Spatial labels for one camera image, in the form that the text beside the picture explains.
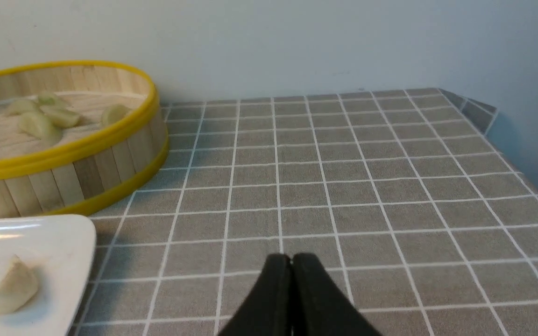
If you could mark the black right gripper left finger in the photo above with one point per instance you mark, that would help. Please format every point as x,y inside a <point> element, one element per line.
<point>266,309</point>

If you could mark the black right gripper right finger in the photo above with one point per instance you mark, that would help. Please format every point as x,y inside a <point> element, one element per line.
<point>320,308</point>

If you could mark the pale dumpling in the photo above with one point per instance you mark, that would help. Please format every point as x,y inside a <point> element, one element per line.
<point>17,287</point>

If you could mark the white rectangular plate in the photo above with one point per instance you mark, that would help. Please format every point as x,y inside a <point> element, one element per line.
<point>59,249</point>

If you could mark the grey checked tablecloth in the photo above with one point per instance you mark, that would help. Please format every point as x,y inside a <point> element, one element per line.
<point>420,221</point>

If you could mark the green dumpling in steamer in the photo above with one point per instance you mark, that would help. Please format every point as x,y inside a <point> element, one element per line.
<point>51,99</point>
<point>39,126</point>
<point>60,116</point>
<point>113,113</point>

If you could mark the yellow rimmed bamboo steamer basket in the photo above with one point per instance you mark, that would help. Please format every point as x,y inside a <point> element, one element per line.
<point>91,167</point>

